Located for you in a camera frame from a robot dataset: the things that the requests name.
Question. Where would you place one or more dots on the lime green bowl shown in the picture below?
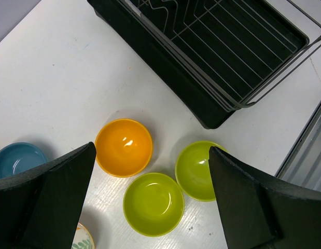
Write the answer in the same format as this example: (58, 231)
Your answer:
(192, 171)
(153, 204)

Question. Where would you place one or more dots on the orange plastic bowl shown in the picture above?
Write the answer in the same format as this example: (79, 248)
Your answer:
(123, 147)

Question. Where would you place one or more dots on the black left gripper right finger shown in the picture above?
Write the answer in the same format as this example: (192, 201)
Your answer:
(258, 210)

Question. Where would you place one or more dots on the black drip tray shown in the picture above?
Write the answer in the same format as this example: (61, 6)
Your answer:
(208, 112)

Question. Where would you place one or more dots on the grey wire dish rack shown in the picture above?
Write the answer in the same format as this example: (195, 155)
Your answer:
(238, 51)

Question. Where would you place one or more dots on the floral orange green bowl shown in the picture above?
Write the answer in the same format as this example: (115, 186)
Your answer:
(82, 238)

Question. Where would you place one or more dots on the blue ceramic bowl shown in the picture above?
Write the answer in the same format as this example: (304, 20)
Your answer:
(19, 157)

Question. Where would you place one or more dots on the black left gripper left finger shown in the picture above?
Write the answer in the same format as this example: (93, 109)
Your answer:
(41, 207)

